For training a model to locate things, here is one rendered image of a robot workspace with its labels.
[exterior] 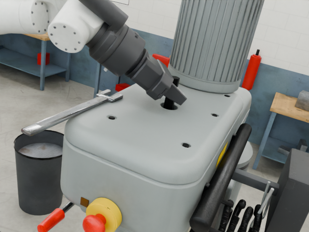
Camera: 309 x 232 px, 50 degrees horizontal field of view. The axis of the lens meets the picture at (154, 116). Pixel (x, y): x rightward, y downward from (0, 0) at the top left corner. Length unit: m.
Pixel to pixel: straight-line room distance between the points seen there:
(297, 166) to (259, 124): 4.16
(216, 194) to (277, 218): 0.40
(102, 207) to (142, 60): 0.27
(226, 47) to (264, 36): 4.06
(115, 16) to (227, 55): 0.33
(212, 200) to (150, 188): 0.13
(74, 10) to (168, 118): 0.26
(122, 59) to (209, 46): 0.27
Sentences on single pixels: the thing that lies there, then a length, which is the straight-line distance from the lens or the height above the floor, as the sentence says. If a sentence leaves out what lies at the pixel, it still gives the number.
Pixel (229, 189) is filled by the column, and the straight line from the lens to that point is 1.18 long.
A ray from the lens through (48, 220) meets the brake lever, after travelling 0.64.
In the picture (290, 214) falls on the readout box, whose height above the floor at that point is 1.62.
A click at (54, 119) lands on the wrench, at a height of 1.90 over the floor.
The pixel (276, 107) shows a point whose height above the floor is 0.88.
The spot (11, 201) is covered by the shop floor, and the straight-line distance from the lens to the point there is 3.36.
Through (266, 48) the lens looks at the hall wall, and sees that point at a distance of 4.88.
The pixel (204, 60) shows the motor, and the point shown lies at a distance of 0.81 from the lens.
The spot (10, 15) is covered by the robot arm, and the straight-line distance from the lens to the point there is 0.67.
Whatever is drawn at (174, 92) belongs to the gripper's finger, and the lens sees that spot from 0.67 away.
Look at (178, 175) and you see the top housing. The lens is 0.50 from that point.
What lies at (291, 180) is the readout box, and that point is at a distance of 0.93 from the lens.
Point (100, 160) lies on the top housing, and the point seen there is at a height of 1.85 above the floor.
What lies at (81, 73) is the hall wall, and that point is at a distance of 6.12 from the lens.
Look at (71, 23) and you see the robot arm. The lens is 0.57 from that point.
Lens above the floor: 2.15
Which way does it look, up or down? 24 degrees down
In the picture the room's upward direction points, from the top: 11 degrees clockwise
